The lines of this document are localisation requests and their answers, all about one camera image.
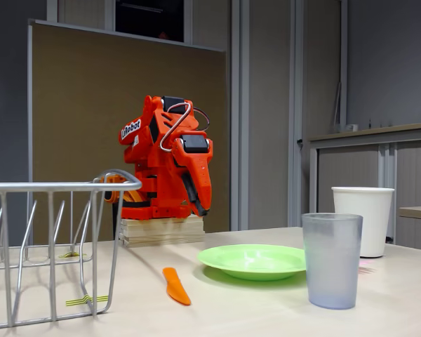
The light orange clamp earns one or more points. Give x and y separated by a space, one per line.
115 179

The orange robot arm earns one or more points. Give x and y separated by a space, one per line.
144 147

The grey leaning rod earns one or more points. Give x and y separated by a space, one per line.
337 105

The grey sliding door cabinet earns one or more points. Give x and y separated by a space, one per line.
354 165

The orange plastic knife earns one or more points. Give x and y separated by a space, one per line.
175 286

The dark upper window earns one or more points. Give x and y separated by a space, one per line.
147 21

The brown partition board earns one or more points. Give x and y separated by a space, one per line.
73 105

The white paper cup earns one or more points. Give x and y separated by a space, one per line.
375 210

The green plastic plate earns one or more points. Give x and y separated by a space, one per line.
252 261

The wooden base block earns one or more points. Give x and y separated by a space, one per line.
161 231

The translucent plastic cup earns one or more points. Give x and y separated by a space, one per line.
331 267

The small white object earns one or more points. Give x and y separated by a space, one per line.
351 127

